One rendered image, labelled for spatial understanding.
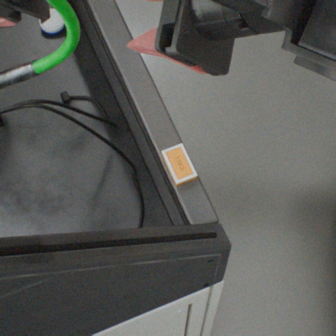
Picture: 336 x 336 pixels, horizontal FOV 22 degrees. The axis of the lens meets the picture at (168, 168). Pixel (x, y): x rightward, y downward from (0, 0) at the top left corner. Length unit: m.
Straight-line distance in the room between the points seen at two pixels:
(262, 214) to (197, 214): 1.03
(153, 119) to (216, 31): 0.47
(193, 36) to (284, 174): 1.48
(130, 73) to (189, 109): 1.05
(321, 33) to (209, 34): 0.14
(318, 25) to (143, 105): 0.59
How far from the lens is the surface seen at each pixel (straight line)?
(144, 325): 1.33
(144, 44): 0.77
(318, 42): 0.63
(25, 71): 0.99
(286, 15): 0.66
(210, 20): 0.73
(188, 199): 1.14
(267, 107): 2.28
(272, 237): 2.15
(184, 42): 0.74
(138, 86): 1.21
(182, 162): 1.15
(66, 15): 0.89
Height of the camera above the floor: 2.02
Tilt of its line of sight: 67 degrees down
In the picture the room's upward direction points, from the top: 2 degrees clockwise
